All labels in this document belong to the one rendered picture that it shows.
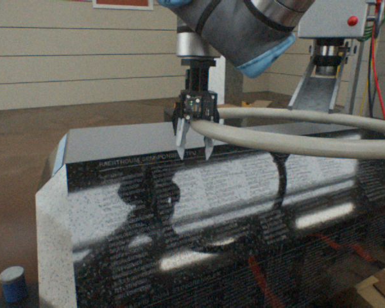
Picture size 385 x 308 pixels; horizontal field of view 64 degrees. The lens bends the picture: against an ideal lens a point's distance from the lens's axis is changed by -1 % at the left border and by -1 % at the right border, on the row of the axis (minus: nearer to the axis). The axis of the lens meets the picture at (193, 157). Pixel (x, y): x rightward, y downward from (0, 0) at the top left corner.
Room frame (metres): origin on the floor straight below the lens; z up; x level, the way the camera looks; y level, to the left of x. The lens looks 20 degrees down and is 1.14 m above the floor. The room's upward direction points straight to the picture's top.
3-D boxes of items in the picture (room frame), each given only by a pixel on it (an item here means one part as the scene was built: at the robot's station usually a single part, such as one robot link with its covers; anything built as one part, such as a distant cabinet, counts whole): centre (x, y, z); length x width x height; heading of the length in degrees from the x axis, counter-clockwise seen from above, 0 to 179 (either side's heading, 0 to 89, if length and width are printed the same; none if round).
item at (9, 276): (1.17, 0.85, 0.08); 0.10 x 0.10 x 0.13
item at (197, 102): (0.64, -0.01, 1.05); 0.09 x 0.08 x 0.12; 3
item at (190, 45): (0.65, -0.01, 1.14); 0.10 x 0.09 x 0.05; 93
